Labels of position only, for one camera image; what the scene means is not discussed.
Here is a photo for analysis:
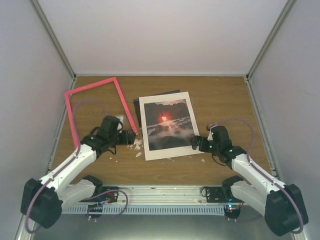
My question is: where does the sunset landscape photo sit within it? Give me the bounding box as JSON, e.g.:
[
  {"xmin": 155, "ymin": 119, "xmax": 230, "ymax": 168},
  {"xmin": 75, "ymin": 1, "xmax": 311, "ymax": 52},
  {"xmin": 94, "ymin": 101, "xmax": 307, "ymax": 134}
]
[{"xmin": 143, "ymin": 99, "xmax": 195, "ymax": 151}]

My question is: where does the pink picture frame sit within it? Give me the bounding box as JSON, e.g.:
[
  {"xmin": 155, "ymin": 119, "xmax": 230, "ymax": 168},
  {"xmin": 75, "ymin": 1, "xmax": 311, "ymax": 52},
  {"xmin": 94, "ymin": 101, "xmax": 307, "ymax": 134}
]
[{"xmin": 64, "ymin": 76, "xmax": 138, "ymax": 149}]

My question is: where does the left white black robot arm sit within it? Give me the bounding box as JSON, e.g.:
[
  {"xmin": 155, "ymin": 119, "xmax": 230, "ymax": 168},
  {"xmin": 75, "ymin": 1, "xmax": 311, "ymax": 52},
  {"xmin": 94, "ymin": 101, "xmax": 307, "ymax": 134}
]
[{"xmin": 20, "ymin": 115, "xmax": 136, "ymax": 229}]

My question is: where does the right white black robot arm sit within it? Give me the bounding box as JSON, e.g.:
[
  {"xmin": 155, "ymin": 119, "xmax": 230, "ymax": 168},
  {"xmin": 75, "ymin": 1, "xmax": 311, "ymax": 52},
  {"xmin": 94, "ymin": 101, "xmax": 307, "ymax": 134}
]
[{"xmin": 190, "ymin": 126, "xmax": 309, "ymax": 237}]

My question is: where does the broken glass shards pile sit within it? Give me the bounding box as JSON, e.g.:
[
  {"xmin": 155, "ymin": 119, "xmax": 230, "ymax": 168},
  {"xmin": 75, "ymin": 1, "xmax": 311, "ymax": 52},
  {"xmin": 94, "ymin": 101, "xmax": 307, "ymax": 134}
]
[{"xmin": 127, "ymin": 139, "xmax": 144, "ymax": 158}]

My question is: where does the brown fibreboard backing board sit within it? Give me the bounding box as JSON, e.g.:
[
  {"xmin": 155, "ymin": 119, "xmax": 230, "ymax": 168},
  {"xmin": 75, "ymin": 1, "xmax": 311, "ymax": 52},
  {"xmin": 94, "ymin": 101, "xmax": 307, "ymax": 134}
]
[{"xmin": 133, "ymin": 89, "xmax": 181, "ymax": 128}]

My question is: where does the white paper mat border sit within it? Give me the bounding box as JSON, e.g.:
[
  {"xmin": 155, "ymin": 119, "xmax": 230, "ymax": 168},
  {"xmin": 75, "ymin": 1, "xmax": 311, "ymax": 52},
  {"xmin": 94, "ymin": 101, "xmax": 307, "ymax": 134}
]
[{"xmin": 139, "ymin": 91, "xmax": 200, "ymax": 161}]

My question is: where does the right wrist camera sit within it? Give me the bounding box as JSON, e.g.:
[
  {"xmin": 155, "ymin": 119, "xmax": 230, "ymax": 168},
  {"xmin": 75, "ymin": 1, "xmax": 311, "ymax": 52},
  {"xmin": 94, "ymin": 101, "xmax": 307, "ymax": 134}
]
[{"xmin": 206, "ymin": 124, "xmax": 216, "ymax": 141}]

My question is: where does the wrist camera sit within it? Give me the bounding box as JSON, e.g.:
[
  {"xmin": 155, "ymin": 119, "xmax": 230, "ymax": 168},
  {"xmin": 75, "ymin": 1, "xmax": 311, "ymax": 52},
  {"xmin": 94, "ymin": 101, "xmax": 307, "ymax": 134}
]
[
  {"xmin": 206, "ymin": 124, "xmax": 216, "ymax": 141},
  {"xmin": 115, "ymin": 115, "xmax": 124, "ymax": 131}
]

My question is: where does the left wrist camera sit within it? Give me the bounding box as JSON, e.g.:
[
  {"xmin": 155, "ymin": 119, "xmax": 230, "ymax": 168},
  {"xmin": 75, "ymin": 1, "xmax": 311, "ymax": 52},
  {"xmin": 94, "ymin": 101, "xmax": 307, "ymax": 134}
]
[{"xmin": 115, "ymin": 115, "xmax": 124, "ymax": 131}]

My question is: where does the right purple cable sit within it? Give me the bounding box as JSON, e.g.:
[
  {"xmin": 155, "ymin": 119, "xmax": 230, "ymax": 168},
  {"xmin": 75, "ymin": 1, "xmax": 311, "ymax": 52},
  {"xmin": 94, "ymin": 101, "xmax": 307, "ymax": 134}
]
[{"xmin": 214, "ymin": 117, "xmax": 305, "ymax": 234}]

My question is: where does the purple cable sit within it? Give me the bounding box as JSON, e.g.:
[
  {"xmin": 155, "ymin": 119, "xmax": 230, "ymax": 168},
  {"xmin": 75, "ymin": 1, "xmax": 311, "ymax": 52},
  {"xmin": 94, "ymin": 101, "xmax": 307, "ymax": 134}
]
[
  {"xmin": 214, "ymin": 117, "xmax": 305, "ymax": 234},
  {"xmin": 24, "ymin": 98, "xmax": 107, "ymax": 235}
]

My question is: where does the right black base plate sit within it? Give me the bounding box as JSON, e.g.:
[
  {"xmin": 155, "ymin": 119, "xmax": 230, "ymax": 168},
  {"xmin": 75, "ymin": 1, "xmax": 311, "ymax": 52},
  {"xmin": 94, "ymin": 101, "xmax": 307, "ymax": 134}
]
[{"xmin": 203, "ymin": 186, "xmax": 243, "ymax": 204}]

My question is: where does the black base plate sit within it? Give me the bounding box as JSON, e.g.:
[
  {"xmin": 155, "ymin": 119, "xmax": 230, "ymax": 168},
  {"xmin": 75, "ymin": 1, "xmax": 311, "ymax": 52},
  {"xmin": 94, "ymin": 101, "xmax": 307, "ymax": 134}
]
[
  {"xmin": 203, "ymin": 186, "xmax": 243, "ymax": 204},
  {"xmin": 99, "ymin": 186, "xmax": 119, "ymax": 204}
]

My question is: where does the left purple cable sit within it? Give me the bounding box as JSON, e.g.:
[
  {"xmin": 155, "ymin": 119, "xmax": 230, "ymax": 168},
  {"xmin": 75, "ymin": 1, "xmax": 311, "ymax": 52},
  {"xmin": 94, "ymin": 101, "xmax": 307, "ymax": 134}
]
[{"xmin": 24, "ymin": 98, "xmax": 107, "ymax": 235}]

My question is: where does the aluminium mounting rail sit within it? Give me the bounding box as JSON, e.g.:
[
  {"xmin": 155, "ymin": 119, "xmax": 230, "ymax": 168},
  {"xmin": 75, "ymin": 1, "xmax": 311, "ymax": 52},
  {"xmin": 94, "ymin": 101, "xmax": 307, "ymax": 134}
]
[{"xmin": 27, "ymin": 183, "xmax": 297, "ymax": 206}]

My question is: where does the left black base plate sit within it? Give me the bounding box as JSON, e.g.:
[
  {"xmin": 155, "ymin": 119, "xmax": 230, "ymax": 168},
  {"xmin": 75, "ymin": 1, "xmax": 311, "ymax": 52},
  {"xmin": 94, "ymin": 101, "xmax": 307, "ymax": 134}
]
[{"xmin": 99, "ymin": 186, "xmax": 119, "ymax": 204}]

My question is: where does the grey slotted cable duct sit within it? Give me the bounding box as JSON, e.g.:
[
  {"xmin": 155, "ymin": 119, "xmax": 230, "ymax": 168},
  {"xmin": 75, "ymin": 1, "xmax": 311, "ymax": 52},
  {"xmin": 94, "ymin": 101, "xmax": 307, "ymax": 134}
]
[{"xmin": 62, "ymin": 204, "xmax": 226, "ymax": 216}]

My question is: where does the left vertical aluminium post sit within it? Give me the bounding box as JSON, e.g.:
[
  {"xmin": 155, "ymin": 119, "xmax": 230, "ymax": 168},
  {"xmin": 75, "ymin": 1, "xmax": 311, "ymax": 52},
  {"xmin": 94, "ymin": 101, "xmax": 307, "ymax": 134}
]
[{"xmin": 29, "ymin": 0, "xmax": 77, "ymax": 81}]

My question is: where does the vertical aluminium post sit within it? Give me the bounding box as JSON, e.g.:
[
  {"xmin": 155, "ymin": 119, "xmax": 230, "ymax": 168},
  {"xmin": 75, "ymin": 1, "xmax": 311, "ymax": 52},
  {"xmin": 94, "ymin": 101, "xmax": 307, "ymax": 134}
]
[
  {"xmin": 29, "ymin": 0, "xmax": 77, "ymax": 81},
  {"xmin": 245, "ymin": 0, "xmax": 297, "ymax": 81}
]

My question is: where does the right vertical aluminium post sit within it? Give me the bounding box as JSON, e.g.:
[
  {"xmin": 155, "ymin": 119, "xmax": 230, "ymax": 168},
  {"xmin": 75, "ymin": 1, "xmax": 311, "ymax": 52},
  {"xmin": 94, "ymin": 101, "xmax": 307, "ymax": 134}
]
[{"xmin": 245, "ymin": 0, "xmax": 297, "ymax": 81}]

